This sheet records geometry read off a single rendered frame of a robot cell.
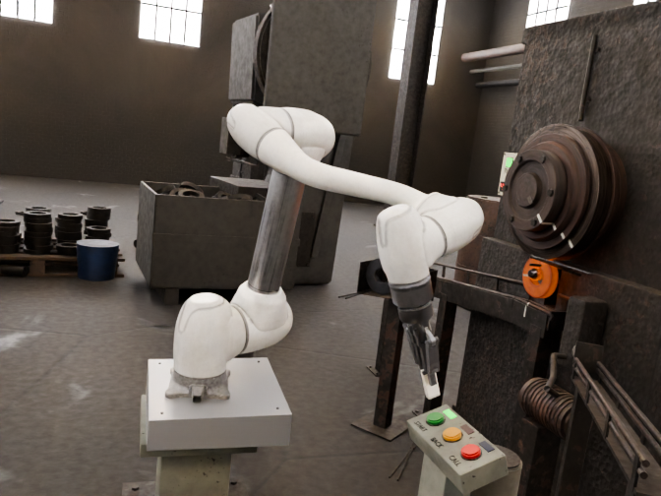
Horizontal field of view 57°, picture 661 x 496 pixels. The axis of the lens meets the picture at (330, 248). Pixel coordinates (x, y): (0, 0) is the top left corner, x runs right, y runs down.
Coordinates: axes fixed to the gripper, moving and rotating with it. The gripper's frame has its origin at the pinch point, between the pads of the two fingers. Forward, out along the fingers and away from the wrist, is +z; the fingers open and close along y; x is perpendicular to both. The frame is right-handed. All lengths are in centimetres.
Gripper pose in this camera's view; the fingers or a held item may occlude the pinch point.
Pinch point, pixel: (430, 383)
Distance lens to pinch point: 143.3
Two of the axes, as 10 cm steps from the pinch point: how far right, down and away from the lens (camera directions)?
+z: 2.2, 9.3, 2.8
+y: -3.3, -1.9, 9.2
